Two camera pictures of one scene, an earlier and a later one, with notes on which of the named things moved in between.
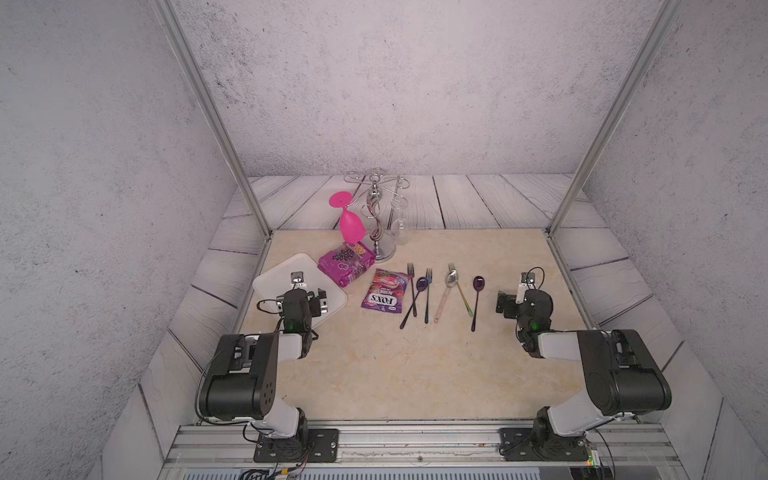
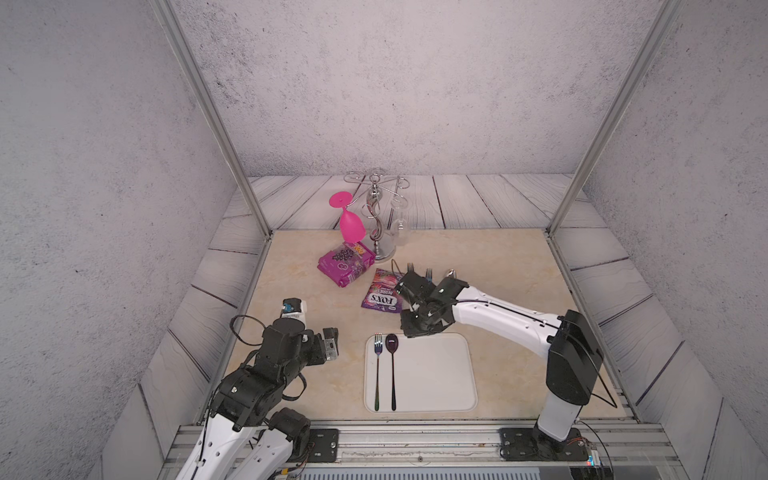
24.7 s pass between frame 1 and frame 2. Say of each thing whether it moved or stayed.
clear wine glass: stayed
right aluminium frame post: stayed
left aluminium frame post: stayed
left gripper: moved
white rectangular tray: moved
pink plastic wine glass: stayed
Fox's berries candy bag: stayed
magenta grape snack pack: stayed
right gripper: moved
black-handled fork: moved
